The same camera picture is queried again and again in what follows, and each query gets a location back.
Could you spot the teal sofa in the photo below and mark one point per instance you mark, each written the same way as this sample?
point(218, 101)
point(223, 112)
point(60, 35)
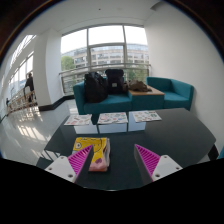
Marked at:
point(116, 102)

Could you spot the row of wooden chairs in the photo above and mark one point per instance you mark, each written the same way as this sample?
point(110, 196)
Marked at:
point(20, 100)

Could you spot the metal window railing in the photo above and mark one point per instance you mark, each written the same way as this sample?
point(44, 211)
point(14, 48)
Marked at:
point(73, 71)

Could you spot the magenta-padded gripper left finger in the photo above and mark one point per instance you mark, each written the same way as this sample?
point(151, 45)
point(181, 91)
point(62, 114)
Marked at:
point(78, 161)

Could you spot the brown jacket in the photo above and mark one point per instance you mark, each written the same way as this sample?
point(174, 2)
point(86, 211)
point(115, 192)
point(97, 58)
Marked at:
point(139, 86)

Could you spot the black backpack with light patch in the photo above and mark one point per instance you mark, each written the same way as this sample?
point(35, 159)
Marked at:
point(115, 81)

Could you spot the person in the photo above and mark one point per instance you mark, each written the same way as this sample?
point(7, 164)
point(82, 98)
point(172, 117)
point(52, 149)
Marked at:
point(29, 85)

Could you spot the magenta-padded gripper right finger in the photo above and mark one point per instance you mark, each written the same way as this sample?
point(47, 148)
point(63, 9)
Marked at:
point(148, 160)

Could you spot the wooden sofa side table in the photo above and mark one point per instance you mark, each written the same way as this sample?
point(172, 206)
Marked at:
point(148, 93)

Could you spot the orange pink yellow printed towel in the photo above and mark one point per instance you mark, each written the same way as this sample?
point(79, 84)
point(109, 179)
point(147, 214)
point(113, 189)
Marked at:
point(99, 150)

